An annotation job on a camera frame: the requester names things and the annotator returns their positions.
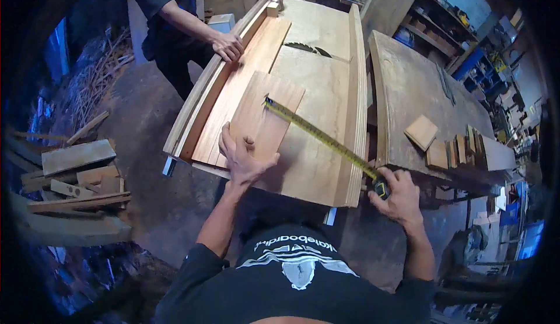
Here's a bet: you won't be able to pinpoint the white box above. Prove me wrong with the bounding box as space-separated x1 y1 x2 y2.
207 13 236 34

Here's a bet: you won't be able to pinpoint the long reddish wood board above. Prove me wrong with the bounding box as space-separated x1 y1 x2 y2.
191 15 292 168

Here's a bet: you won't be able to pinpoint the row of wood blocks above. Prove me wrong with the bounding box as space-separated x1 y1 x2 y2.
425 124 487 171

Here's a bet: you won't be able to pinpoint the yellow tape measure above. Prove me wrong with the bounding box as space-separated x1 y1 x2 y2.
263 97 391 200

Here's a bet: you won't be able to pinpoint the plywood table saw bench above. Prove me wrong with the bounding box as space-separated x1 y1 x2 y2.
162 0 369 226

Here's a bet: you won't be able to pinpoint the person's left thumb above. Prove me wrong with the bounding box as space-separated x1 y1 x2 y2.
259 151 281 174

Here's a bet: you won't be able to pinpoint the person's right thumb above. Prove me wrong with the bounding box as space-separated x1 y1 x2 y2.
367 190 389 213

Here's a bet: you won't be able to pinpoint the leaning plywood sheet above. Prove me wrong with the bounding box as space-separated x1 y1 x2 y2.
359 0 421 50

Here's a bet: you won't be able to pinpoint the circular saw blade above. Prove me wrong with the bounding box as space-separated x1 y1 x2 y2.
283 41 333 59

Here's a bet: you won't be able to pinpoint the cluttered tool shelf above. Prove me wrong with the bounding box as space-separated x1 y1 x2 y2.
394 0 550 150

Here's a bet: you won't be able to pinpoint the worn wooden workbench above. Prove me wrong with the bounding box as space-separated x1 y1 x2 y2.
368 29 518 189

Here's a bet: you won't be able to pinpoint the short reddish wood board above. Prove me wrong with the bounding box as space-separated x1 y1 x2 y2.
227 71 306 164

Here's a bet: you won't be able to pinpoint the square wood offcut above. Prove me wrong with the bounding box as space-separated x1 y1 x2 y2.
403 113 439 152

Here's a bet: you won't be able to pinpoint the person's body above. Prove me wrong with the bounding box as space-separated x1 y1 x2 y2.
154 223 435 324

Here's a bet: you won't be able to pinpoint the person's right index finger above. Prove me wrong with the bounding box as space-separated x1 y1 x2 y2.
380 167 410 185

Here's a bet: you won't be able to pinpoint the person's left fingers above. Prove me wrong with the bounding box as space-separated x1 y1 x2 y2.
218 121 236 163

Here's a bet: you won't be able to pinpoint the thick pale wood slab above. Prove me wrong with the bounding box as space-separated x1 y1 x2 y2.
478 134 518 172

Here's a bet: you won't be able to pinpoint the heap of thin wood strips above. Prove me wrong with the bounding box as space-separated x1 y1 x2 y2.
65 26 135 129

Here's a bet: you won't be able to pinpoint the person's left hand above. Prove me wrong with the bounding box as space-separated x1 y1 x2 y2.
218 121 281 190

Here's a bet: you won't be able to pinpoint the person's right hand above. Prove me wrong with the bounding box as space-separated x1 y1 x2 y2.
367 167 424 228

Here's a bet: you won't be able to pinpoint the pile of scrap wood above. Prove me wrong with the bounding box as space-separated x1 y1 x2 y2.
8 110 133 247

